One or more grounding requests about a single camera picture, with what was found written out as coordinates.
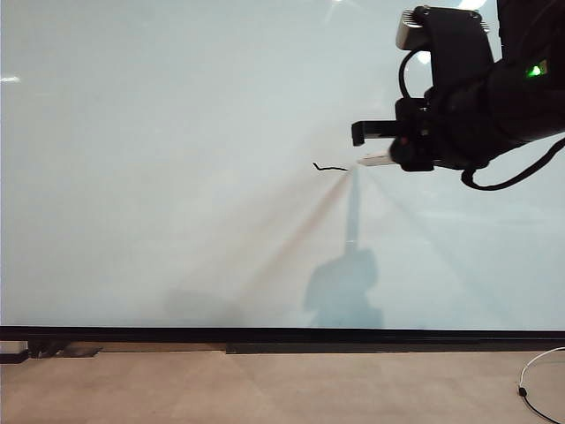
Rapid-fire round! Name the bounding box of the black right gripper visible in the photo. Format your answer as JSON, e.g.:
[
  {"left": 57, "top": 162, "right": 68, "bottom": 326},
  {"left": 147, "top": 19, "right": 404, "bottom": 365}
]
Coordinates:
[{"left": 350, "top": 96, "right": 445, "bottom": 173}]

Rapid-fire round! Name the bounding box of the white marker pen black cap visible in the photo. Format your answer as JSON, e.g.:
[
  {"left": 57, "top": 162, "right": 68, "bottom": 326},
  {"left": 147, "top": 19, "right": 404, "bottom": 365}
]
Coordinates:
[{"left": 356, "top": 150, "right": 398, "bottom": 168}]

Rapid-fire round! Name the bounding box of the black whiteboard stand foot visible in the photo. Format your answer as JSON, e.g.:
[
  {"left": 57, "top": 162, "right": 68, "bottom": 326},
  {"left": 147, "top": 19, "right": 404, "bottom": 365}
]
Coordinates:
[{"left": 0, "top": 338, "right": 104, "bottom": 365}]

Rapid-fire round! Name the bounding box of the black camera cable loop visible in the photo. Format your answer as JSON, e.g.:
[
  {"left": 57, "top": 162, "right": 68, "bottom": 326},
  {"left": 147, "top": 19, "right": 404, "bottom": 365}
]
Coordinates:
[{"left": 397, "top": 47, "right": 433, "bottom": 101}]

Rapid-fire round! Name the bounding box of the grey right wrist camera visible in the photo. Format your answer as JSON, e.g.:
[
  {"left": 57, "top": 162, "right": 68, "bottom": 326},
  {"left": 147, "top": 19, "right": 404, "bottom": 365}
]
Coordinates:
[{"left": 395, "top": 5, "right": 433, "bottom": 50}]

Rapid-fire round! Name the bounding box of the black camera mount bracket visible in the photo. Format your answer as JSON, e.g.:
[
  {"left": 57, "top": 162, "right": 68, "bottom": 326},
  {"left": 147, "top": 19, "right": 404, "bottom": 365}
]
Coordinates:
[{"left": 414, "top": 5, "right": 498, "bottom": 96}]

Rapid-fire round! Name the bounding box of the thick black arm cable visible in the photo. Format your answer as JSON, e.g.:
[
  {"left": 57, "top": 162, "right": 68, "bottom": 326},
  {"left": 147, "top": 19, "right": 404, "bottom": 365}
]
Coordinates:
[{"left": 460, "top": 135, "right": 565, "bottom": 192}]

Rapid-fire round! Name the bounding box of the whiteboard with black frame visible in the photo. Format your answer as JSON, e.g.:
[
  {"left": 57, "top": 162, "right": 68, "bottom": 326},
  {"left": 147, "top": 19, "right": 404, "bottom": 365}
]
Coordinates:
[{"left": 0, "top": 0, "right": 565, "bottom": 344}]

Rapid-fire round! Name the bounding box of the white floor cable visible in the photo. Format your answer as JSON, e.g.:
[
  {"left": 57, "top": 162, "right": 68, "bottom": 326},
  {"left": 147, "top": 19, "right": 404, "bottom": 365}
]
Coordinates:
[{"left": 519, "top": 346, "right": 565, "bottom": 388}]

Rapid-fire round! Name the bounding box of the thin black floor cable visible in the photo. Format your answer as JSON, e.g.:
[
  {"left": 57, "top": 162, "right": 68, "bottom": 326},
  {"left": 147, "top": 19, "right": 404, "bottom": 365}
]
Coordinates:
[{"left": 516, "top": 385, "right": 565, "bottom": 424}]

